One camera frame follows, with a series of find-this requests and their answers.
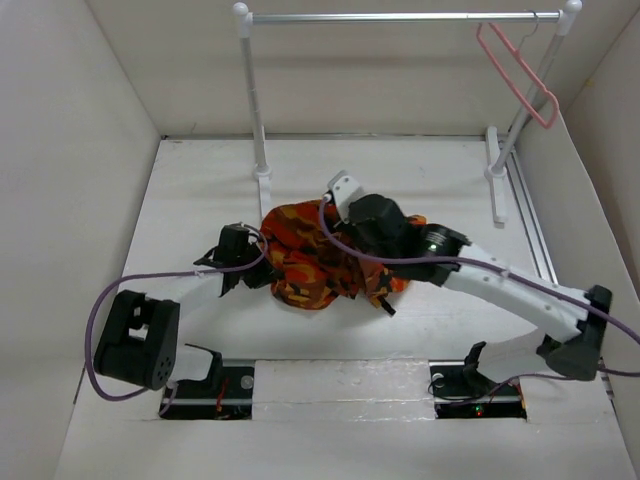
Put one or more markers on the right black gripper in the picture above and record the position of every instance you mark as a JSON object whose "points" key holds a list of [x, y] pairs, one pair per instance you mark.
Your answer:
{"points": [[349, 228]]}

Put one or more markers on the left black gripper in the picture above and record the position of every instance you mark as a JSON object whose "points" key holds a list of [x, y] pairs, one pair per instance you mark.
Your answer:
{"points": [[265, 275]]}

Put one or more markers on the orange camouflage trousers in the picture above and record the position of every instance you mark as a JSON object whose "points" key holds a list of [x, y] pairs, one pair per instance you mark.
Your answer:
{"points": [[311, 272]]}

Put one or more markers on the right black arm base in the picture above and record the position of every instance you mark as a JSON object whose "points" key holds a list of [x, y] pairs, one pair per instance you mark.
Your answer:
{"points": [[458, 396]]}

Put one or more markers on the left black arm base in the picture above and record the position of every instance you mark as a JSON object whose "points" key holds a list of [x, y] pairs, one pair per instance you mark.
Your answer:
{"points": [[230, 398]]}

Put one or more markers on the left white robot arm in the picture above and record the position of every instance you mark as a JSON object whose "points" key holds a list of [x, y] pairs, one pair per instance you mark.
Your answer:
{"points": [[140, 341]]}

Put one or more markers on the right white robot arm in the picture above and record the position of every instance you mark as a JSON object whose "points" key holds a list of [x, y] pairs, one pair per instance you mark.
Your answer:
{"points": [[568, 333]]}

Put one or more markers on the white clothes rack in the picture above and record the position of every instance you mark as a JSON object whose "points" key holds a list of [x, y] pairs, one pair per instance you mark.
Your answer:
{"points": [[539, 104]]}

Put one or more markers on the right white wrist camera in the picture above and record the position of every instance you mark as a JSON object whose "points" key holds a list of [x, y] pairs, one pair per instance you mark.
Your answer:
{"points": [[344, 190]]}

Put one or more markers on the aluminium side rail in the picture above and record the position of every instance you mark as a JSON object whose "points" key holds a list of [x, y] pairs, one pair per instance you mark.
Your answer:
{"points": [[537, 243]]}

